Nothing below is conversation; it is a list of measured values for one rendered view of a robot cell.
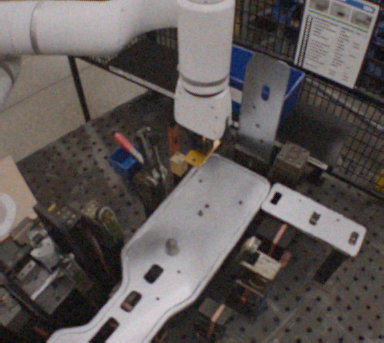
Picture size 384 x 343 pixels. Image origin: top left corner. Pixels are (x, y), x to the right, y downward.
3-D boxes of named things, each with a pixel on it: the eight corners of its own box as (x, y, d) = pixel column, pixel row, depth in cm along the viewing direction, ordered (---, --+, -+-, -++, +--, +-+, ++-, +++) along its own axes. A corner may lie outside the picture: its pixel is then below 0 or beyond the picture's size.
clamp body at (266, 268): (252, 327, 101) (274, 291, 75) (220, 308, 106) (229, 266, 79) (266, 303, 106) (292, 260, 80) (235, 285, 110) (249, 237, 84)
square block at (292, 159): (276, 232, 123) (300, 169, 95) (257, 222, 126) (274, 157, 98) (286, 216, 127) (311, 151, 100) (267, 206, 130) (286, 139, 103)
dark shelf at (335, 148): (331, 173, 102) (334, 167, 100) (106, 69, 135) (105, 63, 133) (351, 130, 114) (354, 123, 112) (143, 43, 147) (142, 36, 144)
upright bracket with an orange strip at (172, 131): (178, 219, 126) (170, 117, 89) (175, 218, 127) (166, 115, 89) (182, 214, 128) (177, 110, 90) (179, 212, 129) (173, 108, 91)
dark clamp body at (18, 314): (61, 366, 92) (5, 340, 63) (32, 339, 96) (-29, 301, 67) (83, 341, 97) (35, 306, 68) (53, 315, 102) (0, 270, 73)
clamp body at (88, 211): (126, 289, 110) (100, 236, 81) (100, 269, 114) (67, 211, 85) (143, 268, 115) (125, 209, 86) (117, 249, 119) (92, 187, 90)
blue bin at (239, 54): (276, 133, 108) (284, 100, 99) (194, 94, 120) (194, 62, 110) (297, 104, 117) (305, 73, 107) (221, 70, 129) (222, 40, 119)
